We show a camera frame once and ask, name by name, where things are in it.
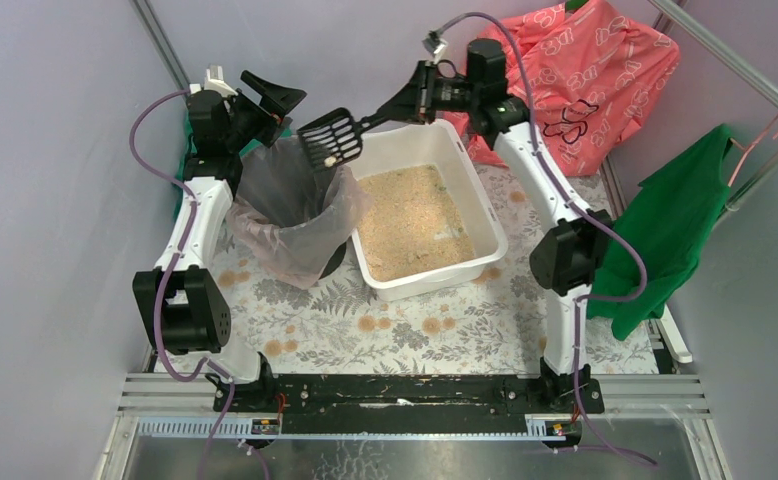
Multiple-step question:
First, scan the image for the black litter scoop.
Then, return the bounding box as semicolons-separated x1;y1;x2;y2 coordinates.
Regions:
296;107;388;172

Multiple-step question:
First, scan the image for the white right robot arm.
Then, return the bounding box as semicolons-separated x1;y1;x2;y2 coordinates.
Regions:
375;39;612;396

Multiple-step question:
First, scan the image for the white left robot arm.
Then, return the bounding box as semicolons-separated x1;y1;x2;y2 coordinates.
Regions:
129;65;307;384

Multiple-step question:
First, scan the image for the beige cat litter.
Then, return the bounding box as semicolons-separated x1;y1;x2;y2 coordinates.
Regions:
357;164;475;282

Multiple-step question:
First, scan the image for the white litter box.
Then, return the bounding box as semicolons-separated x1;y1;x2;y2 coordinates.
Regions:
351;120;508;302

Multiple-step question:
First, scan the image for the green shirt back left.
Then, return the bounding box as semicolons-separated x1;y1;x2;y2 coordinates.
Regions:
173;115;196;220

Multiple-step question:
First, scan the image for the green shirt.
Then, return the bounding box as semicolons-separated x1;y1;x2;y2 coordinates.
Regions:
587;124;733;341
173;115;196;220

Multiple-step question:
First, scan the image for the pink patterned garment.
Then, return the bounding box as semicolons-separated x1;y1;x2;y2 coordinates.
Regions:
441;0;682;177

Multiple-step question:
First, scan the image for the pink plastic bin liner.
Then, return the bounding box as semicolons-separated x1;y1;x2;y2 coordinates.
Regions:
226;135;374;291

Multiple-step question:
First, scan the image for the black trash bin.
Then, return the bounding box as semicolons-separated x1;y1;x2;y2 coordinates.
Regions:
236;135;351;281

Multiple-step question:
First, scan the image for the green shirt on right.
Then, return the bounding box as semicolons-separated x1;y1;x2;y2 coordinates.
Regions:
587;124;733;341

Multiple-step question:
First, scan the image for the floral table mat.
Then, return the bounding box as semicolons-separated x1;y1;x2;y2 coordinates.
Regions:
153;134;659;377

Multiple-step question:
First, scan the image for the metal clothes rack bar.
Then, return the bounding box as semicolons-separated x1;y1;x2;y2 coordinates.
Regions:
649;0;778;217

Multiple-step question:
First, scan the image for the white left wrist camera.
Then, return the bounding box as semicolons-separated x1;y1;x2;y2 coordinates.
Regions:
189;64;237;98

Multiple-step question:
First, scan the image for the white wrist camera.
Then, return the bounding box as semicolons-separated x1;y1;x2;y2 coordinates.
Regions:
189;64;237;98
422;30;448;64

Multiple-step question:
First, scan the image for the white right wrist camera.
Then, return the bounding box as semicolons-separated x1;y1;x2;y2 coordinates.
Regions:
422;30;448;64

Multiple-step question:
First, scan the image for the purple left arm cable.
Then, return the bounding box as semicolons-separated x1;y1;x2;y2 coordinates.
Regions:
128;89;238;480

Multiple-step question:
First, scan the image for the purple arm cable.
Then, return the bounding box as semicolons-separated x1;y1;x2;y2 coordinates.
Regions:
128;89;238;480
428;11;659;473

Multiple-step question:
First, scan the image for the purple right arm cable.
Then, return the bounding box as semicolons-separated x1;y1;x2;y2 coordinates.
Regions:
428;11;659;473

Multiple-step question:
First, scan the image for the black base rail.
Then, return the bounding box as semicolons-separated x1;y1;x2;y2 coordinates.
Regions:
205;362;605;436

